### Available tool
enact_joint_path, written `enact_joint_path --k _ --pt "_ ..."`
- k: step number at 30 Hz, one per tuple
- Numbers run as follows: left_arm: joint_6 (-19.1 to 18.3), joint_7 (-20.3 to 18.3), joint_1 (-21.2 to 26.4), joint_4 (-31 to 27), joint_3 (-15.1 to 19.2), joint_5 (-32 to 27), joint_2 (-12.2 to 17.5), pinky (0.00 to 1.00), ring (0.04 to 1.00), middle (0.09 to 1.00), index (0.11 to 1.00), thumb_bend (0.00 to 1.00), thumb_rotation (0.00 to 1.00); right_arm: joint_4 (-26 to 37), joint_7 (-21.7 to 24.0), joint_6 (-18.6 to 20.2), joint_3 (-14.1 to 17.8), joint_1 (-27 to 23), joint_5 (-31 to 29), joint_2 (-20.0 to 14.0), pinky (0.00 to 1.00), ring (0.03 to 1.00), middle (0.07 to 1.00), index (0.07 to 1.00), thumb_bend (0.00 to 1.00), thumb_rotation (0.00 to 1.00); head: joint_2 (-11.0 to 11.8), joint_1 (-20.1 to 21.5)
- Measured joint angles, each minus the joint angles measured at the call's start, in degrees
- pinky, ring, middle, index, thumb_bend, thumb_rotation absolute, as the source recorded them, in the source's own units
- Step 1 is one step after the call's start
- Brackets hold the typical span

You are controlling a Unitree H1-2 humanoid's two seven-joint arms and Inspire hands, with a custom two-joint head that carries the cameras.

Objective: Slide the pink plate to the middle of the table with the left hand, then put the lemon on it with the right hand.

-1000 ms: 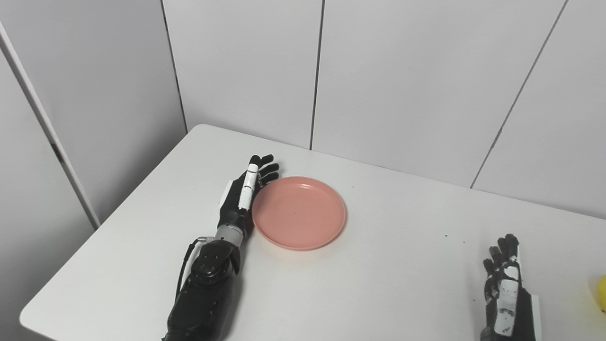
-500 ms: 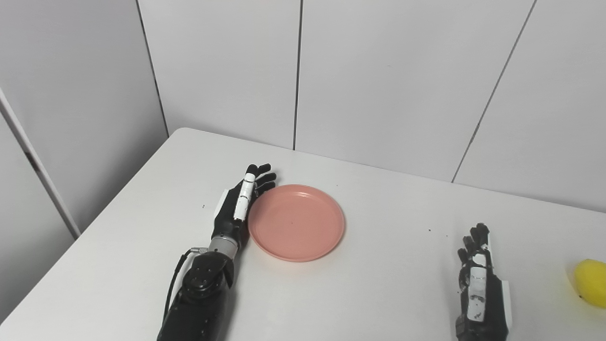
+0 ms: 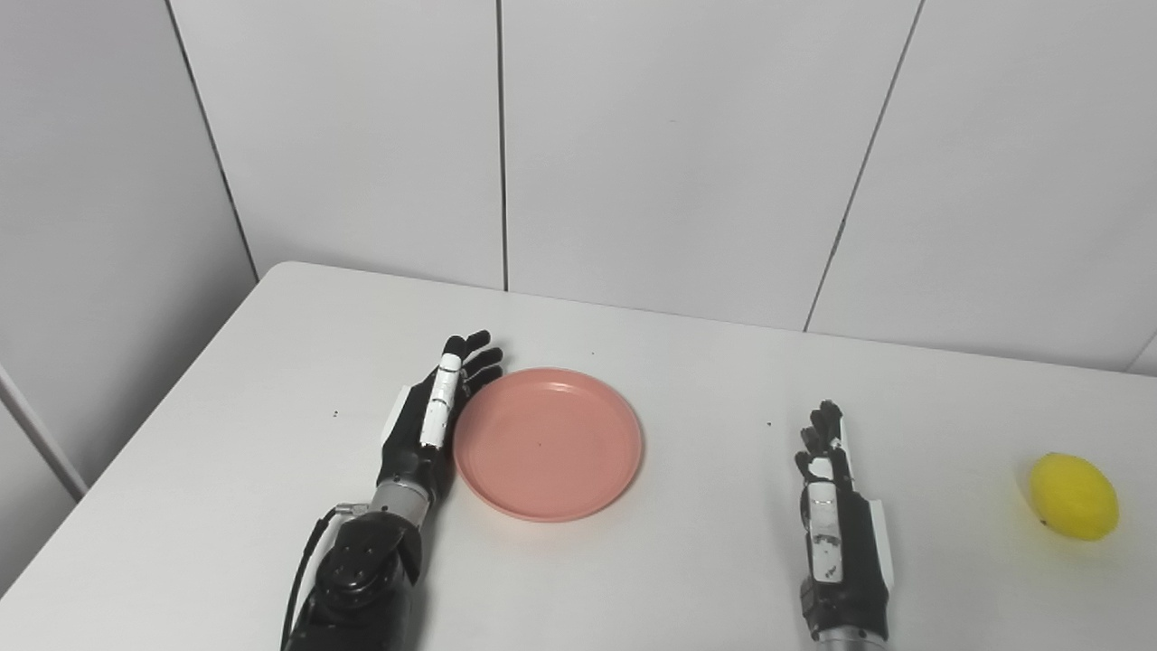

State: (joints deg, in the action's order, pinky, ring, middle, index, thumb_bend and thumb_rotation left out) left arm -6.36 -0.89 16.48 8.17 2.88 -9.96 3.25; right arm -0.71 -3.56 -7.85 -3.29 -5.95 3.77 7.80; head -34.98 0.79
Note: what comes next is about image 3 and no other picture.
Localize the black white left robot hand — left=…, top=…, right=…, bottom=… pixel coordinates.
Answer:
left=377, top=330, right=504, bottom=507

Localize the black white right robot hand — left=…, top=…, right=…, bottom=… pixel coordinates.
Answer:
left=795, top=401, right=896, bottom=643

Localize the pink round plate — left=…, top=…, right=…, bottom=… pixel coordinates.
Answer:
left=453, top=367, right=644, bottom=524

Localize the yellow lemon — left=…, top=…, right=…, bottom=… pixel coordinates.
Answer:
left=1030, top=453, right=1121, bottom=543

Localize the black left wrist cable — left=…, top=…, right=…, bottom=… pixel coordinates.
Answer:
left=280, top=504, right=370, bottom=651

